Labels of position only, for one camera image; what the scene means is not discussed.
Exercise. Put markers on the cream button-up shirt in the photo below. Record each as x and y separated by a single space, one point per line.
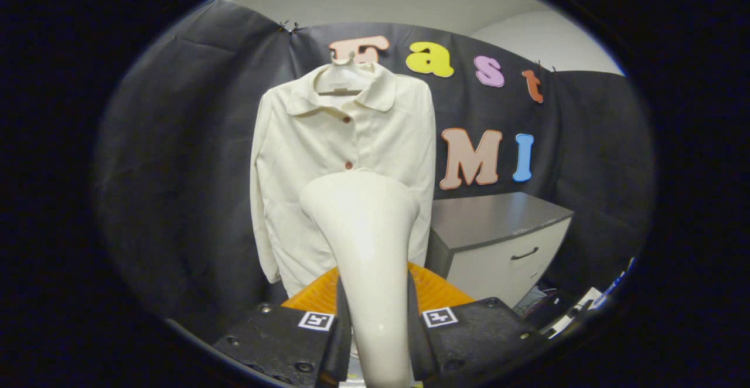
299 171

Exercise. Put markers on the white plastic clothes hanger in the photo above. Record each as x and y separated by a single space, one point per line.
341 77

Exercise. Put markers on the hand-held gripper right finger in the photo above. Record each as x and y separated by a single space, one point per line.
474 335

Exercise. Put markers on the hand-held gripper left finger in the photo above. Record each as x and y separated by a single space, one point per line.
287 341

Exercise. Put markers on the blue and white object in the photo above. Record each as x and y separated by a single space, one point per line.
612 285

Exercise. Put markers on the grey-topped white cabinet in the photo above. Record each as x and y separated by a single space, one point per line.
498 224

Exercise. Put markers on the white paper sheet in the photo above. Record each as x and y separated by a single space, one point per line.
577 312

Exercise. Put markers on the white garment steamer head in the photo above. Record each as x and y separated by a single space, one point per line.
366 247

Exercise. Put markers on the black backdrop cloth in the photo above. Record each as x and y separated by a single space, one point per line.
176 159

